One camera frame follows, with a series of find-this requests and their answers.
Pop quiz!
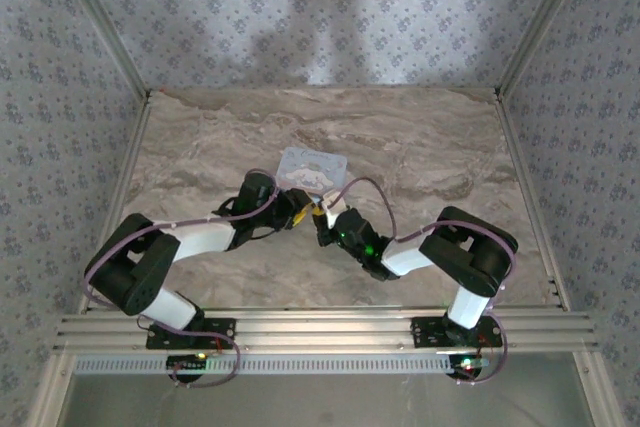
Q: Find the right controller board green light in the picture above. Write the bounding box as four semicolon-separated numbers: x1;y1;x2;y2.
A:
448;354;494;381

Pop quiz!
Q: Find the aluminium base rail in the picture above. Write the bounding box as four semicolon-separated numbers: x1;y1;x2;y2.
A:
53;305;599;352

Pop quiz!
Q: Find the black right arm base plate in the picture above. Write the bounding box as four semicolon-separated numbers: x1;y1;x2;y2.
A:
410;315;501;348

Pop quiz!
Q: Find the white slotted cable duct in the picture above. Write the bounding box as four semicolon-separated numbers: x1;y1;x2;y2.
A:
73;352;454;376

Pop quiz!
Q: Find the aluminium table side rail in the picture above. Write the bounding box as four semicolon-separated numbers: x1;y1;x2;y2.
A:
74;94;154;316
494;91;571;311

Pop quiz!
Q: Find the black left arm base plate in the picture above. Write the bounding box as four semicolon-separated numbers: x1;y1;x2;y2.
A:
145;317;237;351

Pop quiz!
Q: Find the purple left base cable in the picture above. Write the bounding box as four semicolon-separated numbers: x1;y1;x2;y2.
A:
168;334;242;390

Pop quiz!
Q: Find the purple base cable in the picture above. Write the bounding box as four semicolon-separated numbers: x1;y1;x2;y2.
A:
168;334;242;390
455;304;510;388

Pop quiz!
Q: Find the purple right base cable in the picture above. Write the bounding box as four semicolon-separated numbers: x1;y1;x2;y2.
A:
455;304;510;388

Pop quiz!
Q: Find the aluminium corner post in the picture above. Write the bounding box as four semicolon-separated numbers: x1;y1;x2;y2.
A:
49;0;153;101
493;0;594;101

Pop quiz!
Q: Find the aluminium frame leg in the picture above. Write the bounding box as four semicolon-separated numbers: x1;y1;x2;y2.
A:
27;351;76;427
574;351;624;427

